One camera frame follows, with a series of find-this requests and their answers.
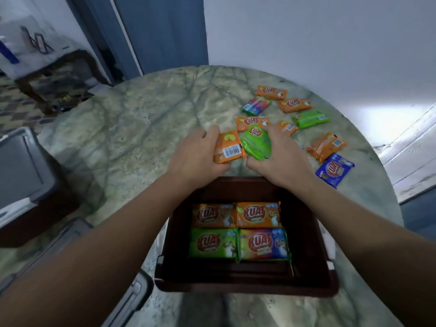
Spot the person's left hand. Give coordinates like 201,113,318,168
167,124,232,192

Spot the person's right hand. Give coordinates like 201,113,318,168
246,125,315,192

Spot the orange snack packet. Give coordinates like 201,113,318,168
256,85,288,101
307,132,348,163
191,203,238,229
235,201,283,229
279,98,313,114
213,129,246,164
276,120,299,137
236,116,270,133

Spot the green snack packet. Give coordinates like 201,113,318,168
188,228,239,260
240,125,272,161
293,110,330,130

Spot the person's left forearm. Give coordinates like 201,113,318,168
0,171,205,327

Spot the person's right forearm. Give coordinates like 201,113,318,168
290,174,436,327

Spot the rainbow snack packet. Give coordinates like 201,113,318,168
242,96,272,116
237,228,292,263

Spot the blue snack packet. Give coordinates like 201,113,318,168
315,153,355,190

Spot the dark brown plastic box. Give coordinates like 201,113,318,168
154,176,340,298

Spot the blue door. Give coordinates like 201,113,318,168
65,0,209,83

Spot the grey chair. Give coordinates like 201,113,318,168
0,218,155,327
0,126,81,249

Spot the white wooden panel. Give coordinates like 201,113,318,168
377,103,436,204

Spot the wooden side table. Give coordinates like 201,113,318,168
14,49,110,116

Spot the white tablecloth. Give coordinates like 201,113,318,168
0,15,79,81

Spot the black wire stand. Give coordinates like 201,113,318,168
20,26,55,55

